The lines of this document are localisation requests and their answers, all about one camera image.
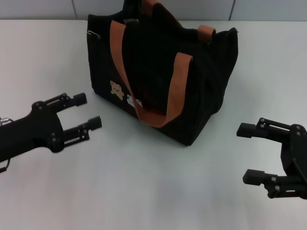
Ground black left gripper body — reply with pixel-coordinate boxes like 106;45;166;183
0;101;64;162

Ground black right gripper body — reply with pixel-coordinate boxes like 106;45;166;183
280;124;307;199

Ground black food bag orange handles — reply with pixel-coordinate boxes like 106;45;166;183
86;0;239;147

